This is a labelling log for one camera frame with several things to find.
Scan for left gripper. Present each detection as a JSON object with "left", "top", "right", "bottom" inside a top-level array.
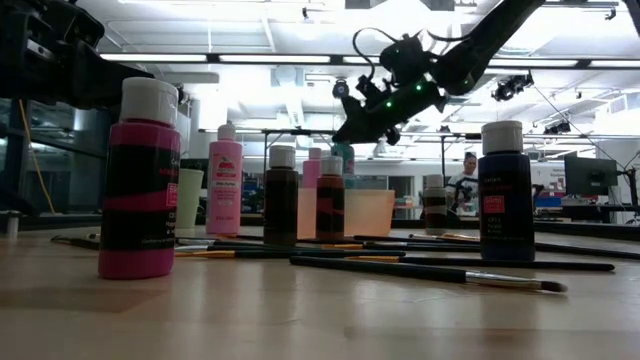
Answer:
[{"left": 0, "top": 0, "right": 155, "bottom": 110}]

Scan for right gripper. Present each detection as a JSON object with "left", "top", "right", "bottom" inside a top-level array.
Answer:
[{"left": 331, "top": 77, "right": 450, "bottom": 147}]

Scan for large teal paint bottle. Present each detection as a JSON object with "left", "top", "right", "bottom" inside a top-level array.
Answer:
[{"left": 330, "top": 141, "right": 357, "bottom": 191}]

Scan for small orange-brown paint bottle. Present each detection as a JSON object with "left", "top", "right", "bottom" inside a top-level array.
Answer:
[{"left": 314, "top": 155, "right": 347, "bottom": 242}]

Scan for small white paint bottle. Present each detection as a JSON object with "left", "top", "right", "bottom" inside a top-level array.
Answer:
[{"left": 423, "top": 173, "right": 448, "bottom": 232}]

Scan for small dark brown paint bottle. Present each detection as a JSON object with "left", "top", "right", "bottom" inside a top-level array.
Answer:
[{"left": 262, "top": 144, "right": 300, "bottom": 247}]

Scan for small magenta paint bottle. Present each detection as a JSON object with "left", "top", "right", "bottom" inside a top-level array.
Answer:
[{"left": 97, "top": 76, "right": 182, "bottom": 280}]

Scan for small navy purple paint bottle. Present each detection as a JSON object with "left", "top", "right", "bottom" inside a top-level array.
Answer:
[{"left": 476, "top": 119, "right": 537, "bottom": 263}]

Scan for orange translucent plastic bin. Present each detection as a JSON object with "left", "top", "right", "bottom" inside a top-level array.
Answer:
[{"left": 296, "top": 188, "right": 397, "bottom": 239}]

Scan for long white light bar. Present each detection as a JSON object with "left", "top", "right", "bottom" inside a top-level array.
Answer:
[{"left": 97, "top": 52, "right": 640, "bottom": 70}]

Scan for person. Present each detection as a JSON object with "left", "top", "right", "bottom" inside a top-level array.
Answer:
[{"left": 446, "top": 151, "right": 482, "bottom": 217}]

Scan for pale green ribbed cup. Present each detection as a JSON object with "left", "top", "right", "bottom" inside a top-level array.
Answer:
[{"left": 177, "top": 167, "right": 206, "bottom": 231}]

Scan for black spotlight cluster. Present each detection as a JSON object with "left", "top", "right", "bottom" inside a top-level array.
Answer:
[
  {"left": 542, "top": 121, "right": 573, "bottom": 136},
  {"left": 490, "top": 71, "right": 535, "bottom": 104}
]

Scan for small white cylinder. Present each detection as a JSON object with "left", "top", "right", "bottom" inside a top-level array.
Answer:
[{"left": 0, "top": 209, "right": 22, "bottom": 239}]

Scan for black computer monitor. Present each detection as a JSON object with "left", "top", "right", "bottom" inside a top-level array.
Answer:
[{"left": 563, "top": 155, "right": 620, "bottom": 197}]

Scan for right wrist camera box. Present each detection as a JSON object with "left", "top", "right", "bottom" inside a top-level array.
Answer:
[{"left": 356, "top": 74, "right": 396, "bottom": 109}]

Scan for black background rig frame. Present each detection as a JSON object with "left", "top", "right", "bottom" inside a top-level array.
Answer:
[{"left": 261, "top": 128, "right": 514, "bottom": 194}]

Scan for black right camera cable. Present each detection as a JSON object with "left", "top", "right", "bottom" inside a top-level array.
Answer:
[{"left": 351, "top": 27, "right": 401, "bottom": 84}]

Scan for yellow power cable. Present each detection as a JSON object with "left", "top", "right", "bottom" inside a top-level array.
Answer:
[{"left": 17, "top": 98, "right": 57, "bottom": 215}]

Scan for black aluminium rig frame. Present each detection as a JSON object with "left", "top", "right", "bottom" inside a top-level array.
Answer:
[{"left": 0, "top": 212, "right": 640, "bottom": 243}]

